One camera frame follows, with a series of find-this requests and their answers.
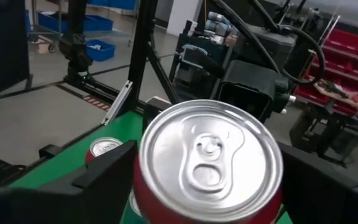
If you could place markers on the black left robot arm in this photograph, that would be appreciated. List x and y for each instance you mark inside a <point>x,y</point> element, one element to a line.
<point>269,43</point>

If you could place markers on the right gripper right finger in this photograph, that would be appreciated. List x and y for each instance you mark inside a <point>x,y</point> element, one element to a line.
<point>315,193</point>

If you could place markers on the black jointed pole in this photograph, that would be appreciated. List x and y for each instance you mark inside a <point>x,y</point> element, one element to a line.
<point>73,46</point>

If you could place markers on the red Fanta can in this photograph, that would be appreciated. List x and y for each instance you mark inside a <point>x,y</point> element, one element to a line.
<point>104,146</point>
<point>207,161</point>

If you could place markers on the blue storage bin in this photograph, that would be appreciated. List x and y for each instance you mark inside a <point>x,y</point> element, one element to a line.
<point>101,51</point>
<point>120,3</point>
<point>99,23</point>
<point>50,21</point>

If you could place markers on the black frame clamp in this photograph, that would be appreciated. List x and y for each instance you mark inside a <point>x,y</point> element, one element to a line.
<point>50,151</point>

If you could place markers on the grey rolls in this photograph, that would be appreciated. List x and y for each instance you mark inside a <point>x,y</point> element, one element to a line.
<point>219,26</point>

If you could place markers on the wheeled metal cart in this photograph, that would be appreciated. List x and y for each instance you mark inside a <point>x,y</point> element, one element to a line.
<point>52,47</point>

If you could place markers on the black equipment cart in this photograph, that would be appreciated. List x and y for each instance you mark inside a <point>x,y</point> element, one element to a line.
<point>194,81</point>

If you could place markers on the green table mat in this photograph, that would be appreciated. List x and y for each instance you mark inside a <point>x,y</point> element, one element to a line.
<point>73,161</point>

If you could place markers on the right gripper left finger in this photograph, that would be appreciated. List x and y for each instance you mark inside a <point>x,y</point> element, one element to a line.
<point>104,186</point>

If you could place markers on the red bin rack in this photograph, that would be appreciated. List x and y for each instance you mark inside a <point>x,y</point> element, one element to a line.
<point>343,43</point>

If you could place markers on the silver aluminium post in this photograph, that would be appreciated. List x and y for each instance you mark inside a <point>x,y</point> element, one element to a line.
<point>117,102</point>

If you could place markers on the black partition panel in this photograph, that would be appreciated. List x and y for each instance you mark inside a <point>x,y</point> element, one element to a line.
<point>3,46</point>

